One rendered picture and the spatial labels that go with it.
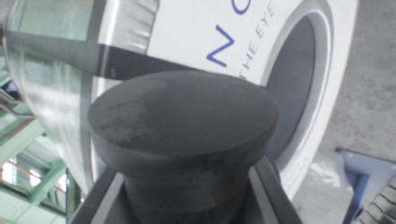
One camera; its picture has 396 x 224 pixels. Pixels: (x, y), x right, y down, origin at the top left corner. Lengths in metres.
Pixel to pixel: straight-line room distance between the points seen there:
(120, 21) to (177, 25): 0.07
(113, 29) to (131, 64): 0.04
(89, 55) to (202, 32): 0.14
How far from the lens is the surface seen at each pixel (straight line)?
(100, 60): 0.22
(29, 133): 5.18
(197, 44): 0.29
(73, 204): 1.60
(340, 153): 2.17
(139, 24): 0.23
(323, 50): 0.88
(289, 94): 0.98
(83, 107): 0.26
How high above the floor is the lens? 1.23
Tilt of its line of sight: 22 degrees down
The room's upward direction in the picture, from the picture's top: 138 degrees counter-clockwise
